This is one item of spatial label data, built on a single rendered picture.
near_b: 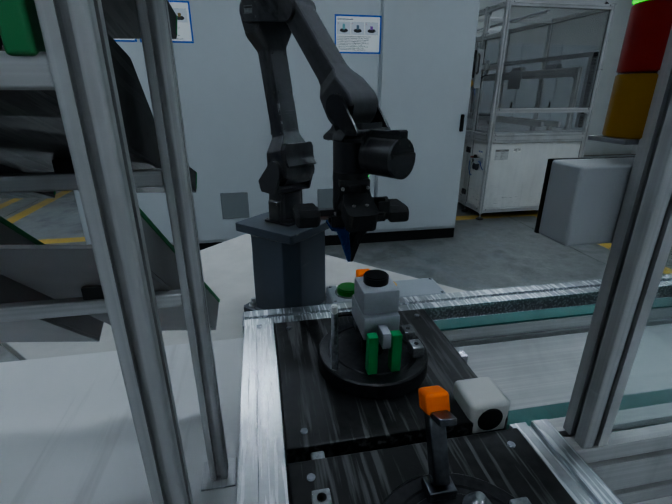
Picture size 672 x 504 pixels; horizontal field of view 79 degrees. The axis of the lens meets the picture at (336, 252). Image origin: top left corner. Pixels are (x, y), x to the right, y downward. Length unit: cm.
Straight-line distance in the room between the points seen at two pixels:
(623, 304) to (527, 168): 445
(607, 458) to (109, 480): 56
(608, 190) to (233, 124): 312
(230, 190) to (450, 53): 208
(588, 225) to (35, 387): 79
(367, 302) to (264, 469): 20
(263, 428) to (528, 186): 460
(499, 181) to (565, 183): 431
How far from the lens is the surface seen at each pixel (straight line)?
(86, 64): 21
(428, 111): 366
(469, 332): 70
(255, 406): 51
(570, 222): 40
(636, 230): 42
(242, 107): 337
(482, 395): 49
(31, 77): 23
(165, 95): 39
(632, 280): 42
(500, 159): 466
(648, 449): 58
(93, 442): 68
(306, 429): 46
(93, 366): 83
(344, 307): 69
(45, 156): 41
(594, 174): 40
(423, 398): 35
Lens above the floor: 130
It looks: 22 degrees down
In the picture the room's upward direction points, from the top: straight up
